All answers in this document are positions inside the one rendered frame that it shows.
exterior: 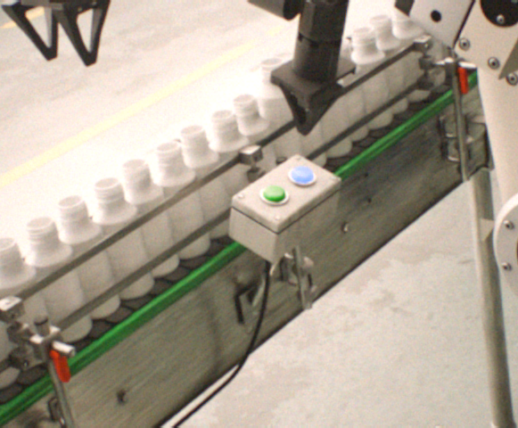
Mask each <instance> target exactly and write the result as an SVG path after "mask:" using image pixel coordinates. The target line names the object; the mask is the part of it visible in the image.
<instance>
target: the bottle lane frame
mask: <svg viewBox="0 0 518 428"><path fill-rule="evenodd" d="M468 86H469V91H468V95H463V101H464V111H465V129H466V134H467V125H466V115H468V114H469V113H470V112H472V111H474V110H476V113H477V115H478V116H484V111H483V107H482V101H481V92H480V88H479V77H478V71H475V72H474V73H473V74H471V75H470V76H468ZM443 115H446V121H447V133H448V135H449V136H456V123H455V113H454V104H453V95H452V87H451V89H450V90H448V92H446V93H445V94H444V95H440V97H439V98H438V99H435V100H434V101H433V102H431V103H428V106H426V107H425V108H424V109H421V110H420V111H416V112H415V115H413V117H412V118H409V119H408V120H402V121H403V123H402V124H401V125H399V126H397V127H395V129H393V130H390V133H389V134H387V135H385V136H383V137H382V138H376V140H377V141H376V143H375V144H372V145H370V146H369V147H368V148H363V152H361V153H359V154H357V156H356V157H354V158H349V161H348V162H347V163H344V164H343V165H342V166H340V167H339V168H335V171H334V172H333V173H331V174H334V175H335V176H337V177H339V178H340V179H341V187H340V192H339V197H338V203H337V208H336V214H335V218H334V219H331V220H330V221H329V222H327V223H326V224H325V225H323V227H322V228H320V229H319V230H318V231H316V232H315V233H314V234H312V235H311V236H309V237H308V238H307V239H305V240H304V241H302V243H301V245H302V250H303V251H304V257H306V258H309V259H310V260H311V261H312V262H313V265H314V268H313V271H312V277H313V282H314V286H315V287H316V288H317V289H318V295H317V296H316V297H315V298H314V299H313V300H312V305H313V304H314V303H315V302H316V301H319V300H320V298H321V297H322V296H324V295H325V294H326V293H327V292H329V291H330V290H331V289H333V288H334V287H335V286H336V285H338V283H339V282H340V281H341V280H343V279H344V278H345V277H347V276H349V275H350V274H351V273H353V272H354V271H355V270H356V268H358V267H360V266H361V265H362V264H364V263H365V262H366V261H367V260H369V259H370V258H371V257H373V256H374V255H375V254H376V253H377V252H378V251H379V250H380V249H381V248H383V247H384V246H385V245H386V244H389V243H390V242H391V240H393V239H394V238H395V237H396V236H397V235H399V234H401V233H402V232H404V231H405V230H406V229H407V228H409V226H410V225H411V224H413V223H415V222H416V221H417V220H418V219H419V218H420V217H421V216H423V215H424V214H425V213H427V211H429V210H430V209H431V208H433V207H434V206H435V205H436V204H437V203H440V202H441V201H442V200H444V198H445V197H446V196H447V195H449V194H450V193H452V192H454V191H455V190H456V189H457V188H458V187H459V186H460V185H461V184H462V183H464V182H463V181H461V177H460V175H459V174H458V173H457V170H456V166H457V165H458V164H457V163H452V162H448V160H447V159H446V157H443V155H442V147H441V142H442V141H443V140H445V139H446V137H445V136H444V135H441V134H440V122H439V119H440V118H441V116H443ZM486 131H488V126H485V125H479V124H478V130H477V131H476V133H473V134H472V135H471V136H470V137H471V138H472V140H473V147H472V148H471V154H472V161H473V162H474V164H476V169H474V170H473V171H472V173H471V174H470V177H471V176H473V175H474V174H475V173H477V171H478V170H480V169H481V168H482V167H484V166H485V165H486V164H487V163H489V156H487V153H488V146H486ZM223 245H225V244H223ZM206 258H208V261H207V262H205V263H204V264H202V265H200V266H198V267H197V268H196V269H190V268H187V269H189V271H190V274H189V275H188V276H185V277H183V278H182V279H181V280H179V281H178V282H176V283H174V282H169V283H170V285H171V286H170V287H169V288H168V289H167V290H166V291H165V292H163V293H161V294H159V295H157V296H154V295H150V296H152V300H151V301H150V302H149V303H147V304H145V305H143V306H142V307H141V308H140V309H130V310H131V312H132V315H130V316H129V317H127V318H126V319H124V320H123V321H121V322H119V323H118V324H117V325H113V324H112V323H109V325H111V330H110V331H107V332H106V333H104V334H102V335H101V337H100V338H98V339H96V340H95V339H89V338H87V339H88V340H90V344H88V345H87V346H86V347H85V348H84V349H83V350H81V351H79V352H78V353H77V354H76V355H75V356H74V357H73V358H70V357H69V358H68V359H67V361H68V366H69V370H70V381H69V382H68V383H67V387H68V390H69V394H70V400H71V403H72V406H73V409H74V413H76V417H77V419H78V426H79V428H80V427H84V428H161V427H162V426H163V425H164V424H166V423H168V422H169V421H170V420H171V419H173V418H174V417H175V415H178V414H179V413H180V412H181V411H182V410H184V409H185V408H186V407H188V406H189V404H190V403H192V402H194V401H195V400H196V399H198V398H199V397H200V396H201V395H202V394H203V393H205V391H206V390H208V389H209V388H210V387H211V386H213V385H214V384H215V383H218V382H219V381H220V379H221V378H222V377H224V376H225V375H226V374H228V373H229V372H230V371H232V370H234V369H235V367H236V366H238V365H239V363H240V362H241V360H242V358H243V356H244V353H246V351H247V349H248V348H249V346H250V343H251V338H252V336H253V334H254V331H255V328H256V324H257V322H258V317H257V318H256V319H255V320H254V321H252V322H251V323H250V324H249V325H247V326H246V325H244V324H243V316H242V311H241V306H240V301H239V296H241V295H242V294H243V293H245V292H247V291H249V290H250V288H251V287H253V286H254V284H256V283H257V282H258V280H259V278H260V277H261V275H262V273H263V271H264V268H265V266H266V260H265V259H264V258H263V257H261V255H258V253H256V252H254V251H252V250H251V249H249V248H247V247H246V246H243V245H242V244H240V243H238V241H234V243H232V244H231V245H225V249H224V250H222V251H221V252H219V253H218V254H215V255H214V257H212V258H210V257H206ZM282 261H284V257H282V258H280V260H279V262H278V264H277V266H276V268H275V272H273V274H272V276H271V277H270V282H269V292H268V298H267V310H266V312H265V316H264V319H263V323H262V326H261V329H260V332H259V334H258V337H257V339H256V342H255V344H254V347H253V349H252V351H251V353H253V352H254V351H255V350H257V349H258V348H260V347H261V346H262V345H264V344H265V343H266V342H268V340H269V339H270V338H271V337H273V336H275V335H276V334H277V333H279V332H280V331H281V330H282V329H284V327H285V326H286V325H288V324H290V323H291V321H293V320H294V319H295V318H296V317H298V316H299V315H300V314H301V312H304V311H305V309H303V308H302V307H301V303H300V302H299V301H298V298H297V296H296V292H297V291H298V290H299V288H298V287H294V286H290V283H288V282H287V280H286V279H285V280H283V276H282V271H281V265H280V263H281V262H282ZM42 369H43V370H45V376H44V377H42V378H41V379H39V380H38V381H35V382H34V384H32V385H31V386H29V387H27V386H21V385H19V386H20V387H21V388H22V392H20V393H19V394H18V396H16V397H15V398H12V399H11V400H9V401H8V402H6V403H0V428H61V425H60V423H59V420H58V421H57V423H55V422H54V419H53V414H52V411H51V407H49V404H48V402H49V401H52V400H53V399H55V397H56V395H55V392H54V389H53V383H52V380H51V376H50V374H49V370H48V369H44V368H42Z"/></svg>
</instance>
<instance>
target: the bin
mask: <svg viewBox="0 0 518 428"><path fill-rule="evenodd" d="M478 124H479V125H485V126H487V121H485V116H478V115H477V113H476V110H474V111H472V112H470V113H469V114H468V115H466V125H467V135H468V136H471V135H472V134H473V133H476V131H477V130H478ZM480 222H481V241H482V242H484V241H485V239H486V237H487V236H488V235H489V234H490V232H491V231H492V229H493V227H494V225H495V224H496V221H492V220H487V219H482V218H481V219H480Z"/></svg>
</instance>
